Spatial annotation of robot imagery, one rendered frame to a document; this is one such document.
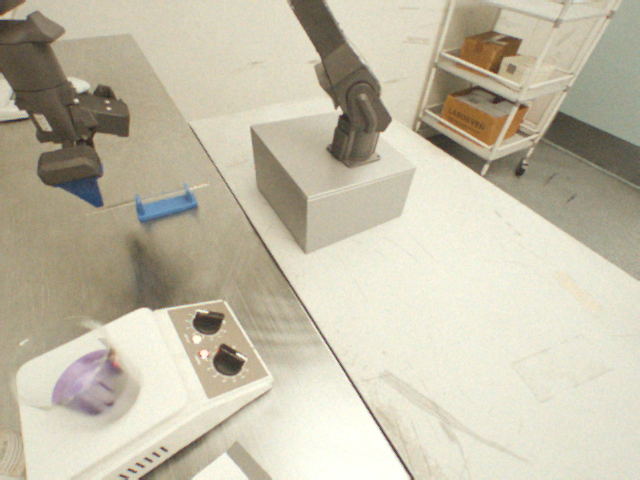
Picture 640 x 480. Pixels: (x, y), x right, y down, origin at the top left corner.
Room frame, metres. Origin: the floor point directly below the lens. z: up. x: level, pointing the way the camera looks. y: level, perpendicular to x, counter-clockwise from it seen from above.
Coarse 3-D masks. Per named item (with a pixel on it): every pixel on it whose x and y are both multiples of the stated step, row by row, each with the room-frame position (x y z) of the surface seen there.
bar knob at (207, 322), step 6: (198, 312) 0.18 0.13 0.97; (204, 312) 0.18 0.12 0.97; (210, 312) 0.19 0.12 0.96; (216, 312) 0.19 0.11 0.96; (198, 318) 0.18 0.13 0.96; (204, 318) 0.18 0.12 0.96; (210, 318) 0.18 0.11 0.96; (216, 318) 0.18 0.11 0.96; (222, 318) 0.18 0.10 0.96; (198, 324) 0.17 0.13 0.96; (204, 324) 0.18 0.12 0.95; (210, 324) 0.18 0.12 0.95; (216, 324) 0.18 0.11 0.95; (198, 330) 0.17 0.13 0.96; (204, 330) 0.17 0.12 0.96; (210, 330) 0.17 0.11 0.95; (216, 330) 0.17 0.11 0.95
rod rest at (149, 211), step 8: (184, 184) 0.45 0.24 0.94; (160, 200) 0.44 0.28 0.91; (168, 200) 0.44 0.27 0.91; (176, 200) 0.44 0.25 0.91; (184, 200) 0.44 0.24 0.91; (192, 200) 0.44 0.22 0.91; (136, 208) 0.41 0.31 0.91; (144, 208) 0.41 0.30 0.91; (152, 208) 0.41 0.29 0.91; (160, 208) 0.42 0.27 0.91; (168, 208) 0.42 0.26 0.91; (176, 208) 0.42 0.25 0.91; (184, 208) 0.42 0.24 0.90; (144, 216) 0.39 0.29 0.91; (152, 216) 0.40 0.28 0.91; (160, 216) 0.40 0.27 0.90
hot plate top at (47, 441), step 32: (128, 320) 0.16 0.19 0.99; (128, 352) 0.13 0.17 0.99; (160, 352) 0.13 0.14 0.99; (160, 384) 0.10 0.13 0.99; (32, 416) 0.07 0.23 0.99; (128, 416) 0.07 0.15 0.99; (160, 416) 0.07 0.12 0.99; (32, 448) 0.04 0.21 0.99; (64, 448) 0.05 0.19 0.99; (96, 448) 0.05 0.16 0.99
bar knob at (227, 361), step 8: (224, 344) 0.15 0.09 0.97; (216, 352) 0.14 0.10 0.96; (224, 352) 0.14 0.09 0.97; (232, 352) 0.14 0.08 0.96; (216, 360) 0.13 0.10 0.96; (224, 360) 0.14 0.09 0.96; (232, 360) 0.14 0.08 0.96; (240, 360) 0.13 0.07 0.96; (216, 368) 0.13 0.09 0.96; (224, 368) 0.13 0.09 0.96; (232, 368) 0.13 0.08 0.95; (240, 368) 0.13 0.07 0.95
